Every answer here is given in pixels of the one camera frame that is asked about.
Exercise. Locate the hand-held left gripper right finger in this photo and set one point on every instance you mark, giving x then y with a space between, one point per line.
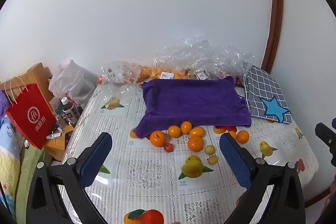
235 161

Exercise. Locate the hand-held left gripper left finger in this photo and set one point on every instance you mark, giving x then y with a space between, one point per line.
96 157

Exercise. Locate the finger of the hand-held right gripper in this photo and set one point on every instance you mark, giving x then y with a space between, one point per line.
325 134

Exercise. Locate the small yellow fruit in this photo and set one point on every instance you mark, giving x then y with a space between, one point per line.
212 160
210 149

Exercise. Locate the large round orange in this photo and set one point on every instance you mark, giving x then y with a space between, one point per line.
195 143

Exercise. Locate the oval orange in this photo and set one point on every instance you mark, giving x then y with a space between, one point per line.
186 127
197 132

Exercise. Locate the orange with dark calyx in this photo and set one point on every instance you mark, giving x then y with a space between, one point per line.
158 139

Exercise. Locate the small red apple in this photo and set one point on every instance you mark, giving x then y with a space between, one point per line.
168 147

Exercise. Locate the wooden side table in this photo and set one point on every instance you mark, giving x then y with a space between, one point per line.
59 145

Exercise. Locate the small white tube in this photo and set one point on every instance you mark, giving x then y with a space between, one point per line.
53 135

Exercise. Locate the small clear bottle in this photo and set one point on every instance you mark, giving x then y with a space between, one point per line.
62 119

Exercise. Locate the dark drink bottle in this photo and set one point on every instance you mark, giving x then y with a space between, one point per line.
69 109

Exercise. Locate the fruit print tablecloth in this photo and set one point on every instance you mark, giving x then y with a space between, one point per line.
147 182

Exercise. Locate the purple towel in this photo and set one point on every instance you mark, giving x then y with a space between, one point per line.
194 100

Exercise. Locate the red paper bag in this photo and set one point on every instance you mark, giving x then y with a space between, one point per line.
31 119

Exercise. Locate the grey checked cloth blue star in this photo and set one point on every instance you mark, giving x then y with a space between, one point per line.
265 87

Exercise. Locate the white plastic bag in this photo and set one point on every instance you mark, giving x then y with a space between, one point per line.
71 79

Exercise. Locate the small clear plastic bag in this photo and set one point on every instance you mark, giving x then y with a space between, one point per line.
120 73

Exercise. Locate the colourful printed blanket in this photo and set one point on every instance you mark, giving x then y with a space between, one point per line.
9 161

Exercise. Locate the bagged pile of small oranges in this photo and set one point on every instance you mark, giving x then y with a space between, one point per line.
157 72

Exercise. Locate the large clear plastic bag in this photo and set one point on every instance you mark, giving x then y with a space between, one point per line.
199 56

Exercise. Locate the brown wooden door frame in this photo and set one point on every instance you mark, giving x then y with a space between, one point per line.
275 16

